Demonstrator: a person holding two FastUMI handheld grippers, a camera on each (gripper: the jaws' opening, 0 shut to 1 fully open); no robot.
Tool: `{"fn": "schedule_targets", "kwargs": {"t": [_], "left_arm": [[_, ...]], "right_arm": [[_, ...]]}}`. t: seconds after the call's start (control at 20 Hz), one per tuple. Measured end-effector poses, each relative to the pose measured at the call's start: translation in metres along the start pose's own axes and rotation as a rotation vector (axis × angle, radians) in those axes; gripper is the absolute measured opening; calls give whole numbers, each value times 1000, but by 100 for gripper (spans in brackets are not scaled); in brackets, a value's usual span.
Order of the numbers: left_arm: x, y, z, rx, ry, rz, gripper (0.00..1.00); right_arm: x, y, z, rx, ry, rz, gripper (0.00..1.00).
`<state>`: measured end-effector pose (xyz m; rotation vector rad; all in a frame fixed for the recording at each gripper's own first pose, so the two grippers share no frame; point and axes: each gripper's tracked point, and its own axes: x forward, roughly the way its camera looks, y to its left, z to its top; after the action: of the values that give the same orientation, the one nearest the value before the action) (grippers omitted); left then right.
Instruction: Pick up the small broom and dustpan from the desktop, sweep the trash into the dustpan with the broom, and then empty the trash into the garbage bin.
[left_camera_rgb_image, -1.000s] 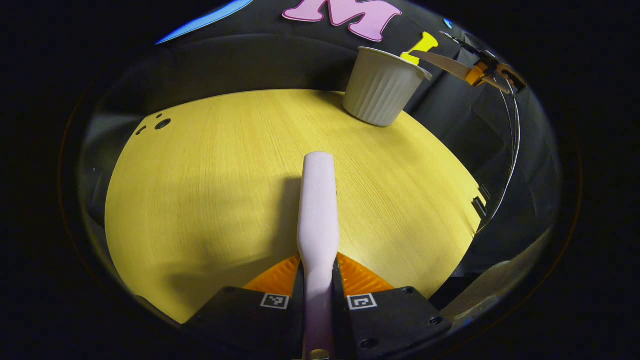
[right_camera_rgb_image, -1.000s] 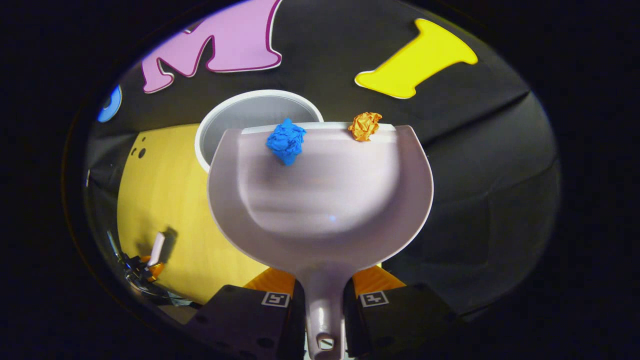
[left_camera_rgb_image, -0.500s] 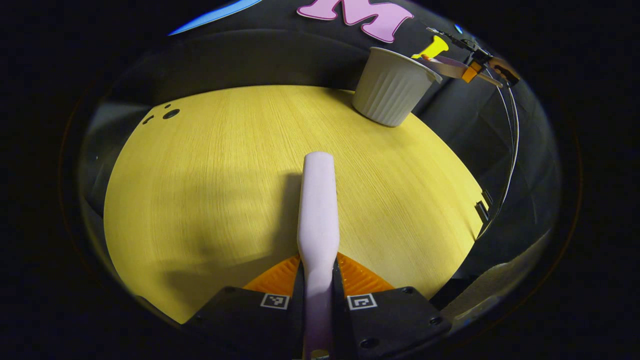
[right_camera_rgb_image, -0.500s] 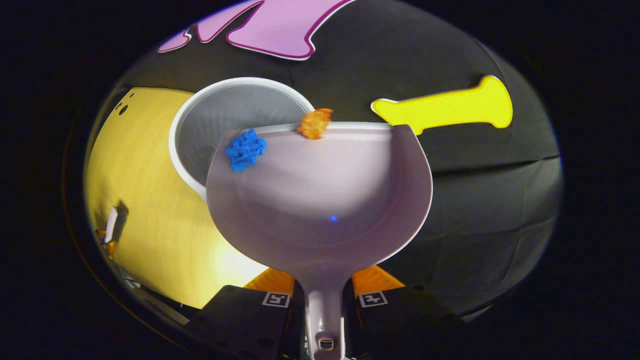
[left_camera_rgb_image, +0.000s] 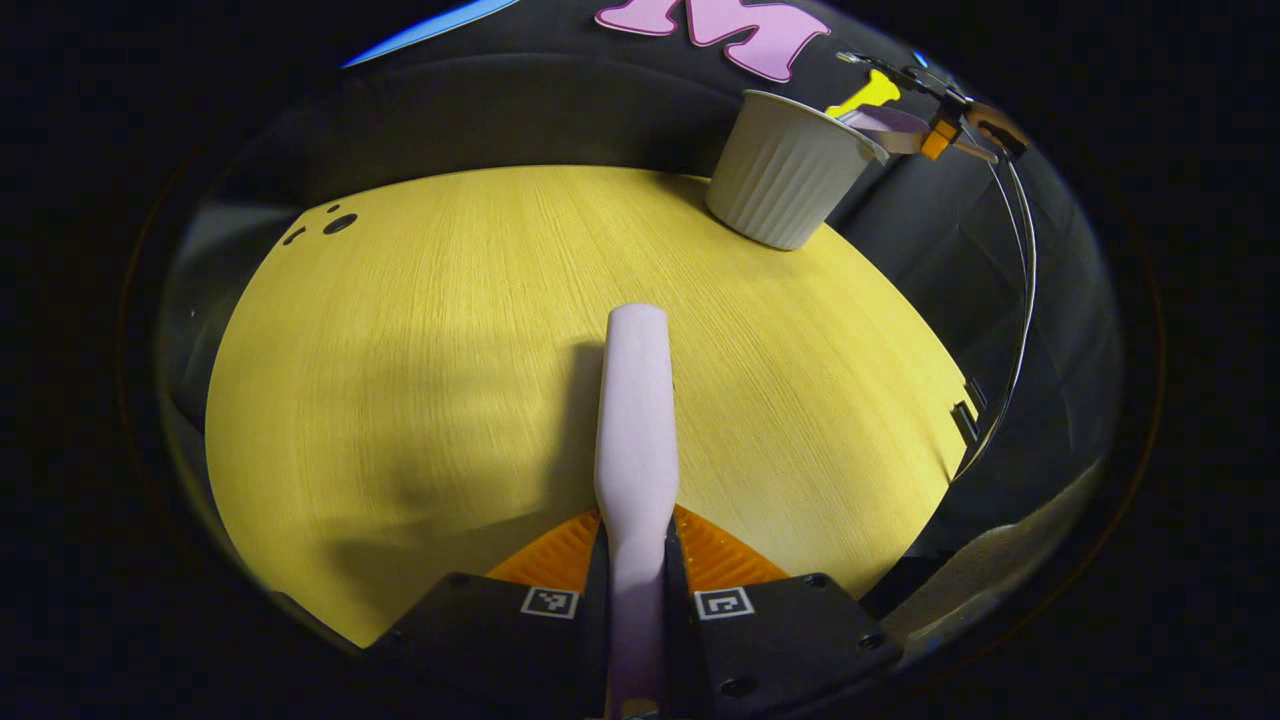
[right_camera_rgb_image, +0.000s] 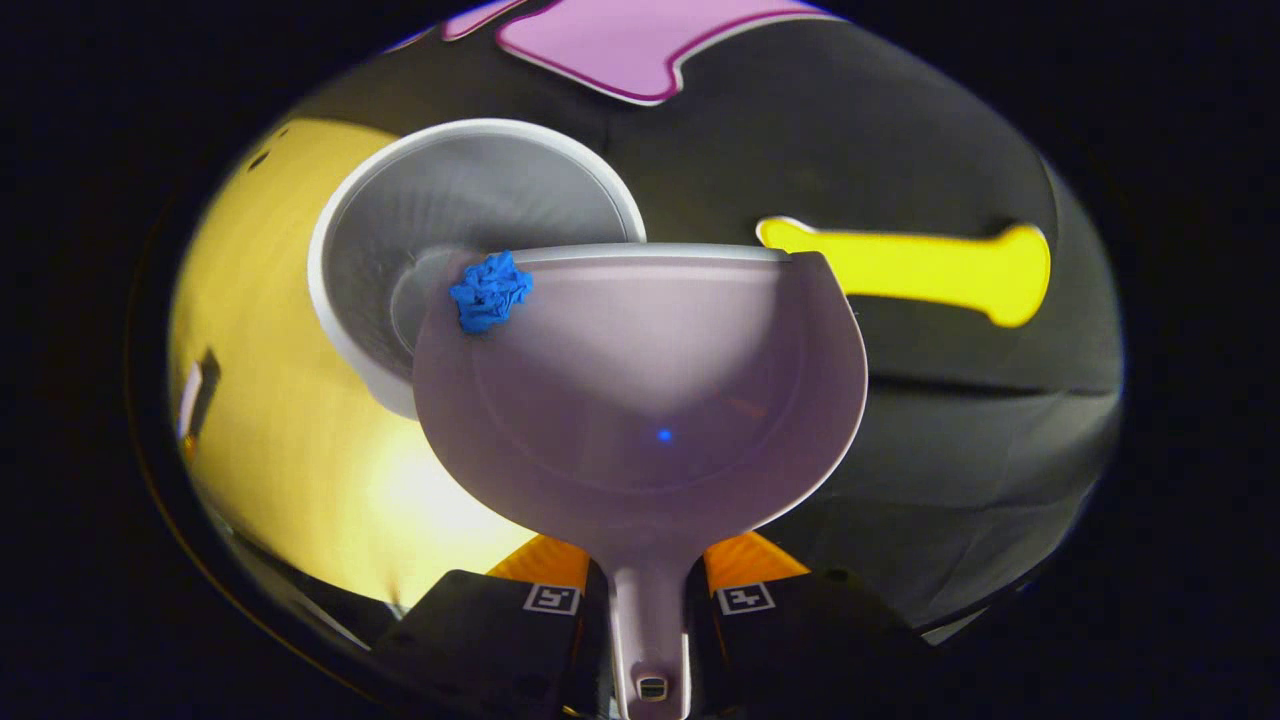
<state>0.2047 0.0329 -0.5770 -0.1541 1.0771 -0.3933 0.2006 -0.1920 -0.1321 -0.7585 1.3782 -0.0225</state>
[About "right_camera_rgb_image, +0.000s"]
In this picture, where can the blue paper trash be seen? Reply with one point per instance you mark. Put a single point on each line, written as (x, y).
(488, 292)

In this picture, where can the white ribbed garbage bin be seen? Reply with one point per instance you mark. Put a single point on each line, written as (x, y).
(470, 190)

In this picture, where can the pale lilac plastic dustpan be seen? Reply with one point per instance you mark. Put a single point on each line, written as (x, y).
(640, 400)

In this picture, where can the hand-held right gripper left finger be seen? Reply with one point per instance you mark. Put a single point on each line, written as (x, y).
(480, 635)

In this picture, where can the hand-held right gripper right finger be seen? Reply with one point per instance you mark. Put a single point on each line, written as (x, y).
(800, 640)

